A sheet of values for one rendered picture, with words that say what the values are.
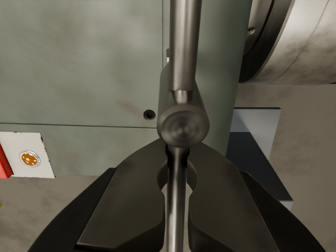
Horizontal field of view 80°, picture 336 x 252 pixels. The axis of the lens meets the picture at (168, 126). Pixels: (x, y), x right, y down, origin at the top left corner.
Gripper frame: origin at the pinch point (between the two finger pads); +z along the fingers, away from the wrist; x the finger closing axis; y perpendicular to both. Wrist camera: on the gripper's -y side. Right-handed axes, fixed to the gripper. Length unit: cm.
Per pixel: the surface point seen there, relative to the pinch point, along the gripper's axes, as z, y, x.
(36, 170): 10.3, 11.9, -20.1
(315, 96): 137, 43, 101
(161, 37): 10.3, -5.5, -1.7
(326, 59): 15.4, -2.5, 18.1
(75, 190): 137, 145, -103
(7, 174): 9.5, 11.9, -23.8
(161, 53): 10.3, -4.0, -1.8
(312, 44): 14.1, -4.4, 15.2
